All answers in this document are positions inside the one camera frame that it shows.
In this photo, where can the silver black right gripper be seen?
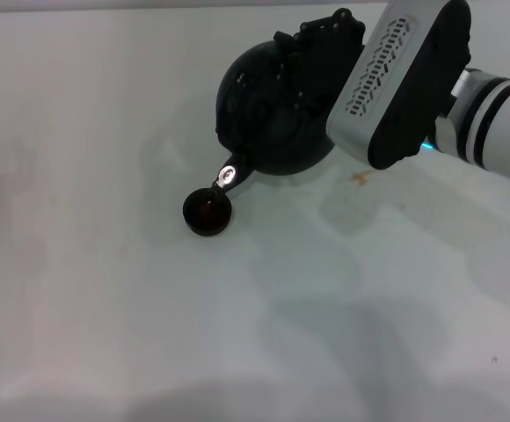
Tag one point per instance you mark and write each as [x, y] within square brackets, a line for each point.
[395, 88]

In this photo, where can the black round teapot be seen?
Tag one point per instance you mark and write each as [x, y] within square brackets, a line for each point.
[272, 123]

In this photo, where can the dark brown teacup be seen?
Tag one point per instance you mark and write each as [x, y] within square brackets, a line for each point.
[207, 212]

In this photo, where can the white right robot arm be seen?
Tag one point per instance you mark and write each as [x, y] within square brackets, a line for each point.
[497, 123]

